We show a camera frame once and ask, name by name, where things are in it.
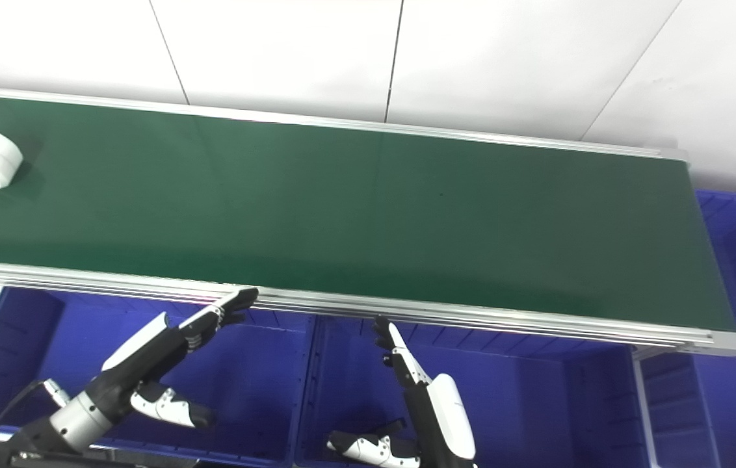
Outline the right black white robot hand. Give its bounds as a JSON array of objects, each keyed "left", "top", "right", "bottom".
[{"left": 326, "top": 316, "right": 478, "bottom": 468}]

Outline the black robot torso plate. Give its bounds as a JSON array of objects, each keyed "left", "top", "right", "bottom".
[{"left": 9, "top": 447, "right": 201, "bottom": 468}]

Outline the silver conveyor leg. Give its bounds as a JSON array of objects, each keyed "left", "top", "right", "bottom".
[{"left": 631, "top": 347, "right": 663, "bottom": 468}]

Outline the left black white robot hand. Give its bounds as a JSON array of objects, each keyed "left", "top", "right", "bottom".
[{"left": 85, "top": 287, "right": 259, "bottom": 430}]

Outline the green conveyor belt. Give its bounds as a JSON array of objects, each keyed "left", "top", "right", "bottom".
[
  {"left": 0, "top": 94, "right": 736, "bottom": 333},
  {"left": 0, "top": 84, "right": 736, "bottom": 358}
]

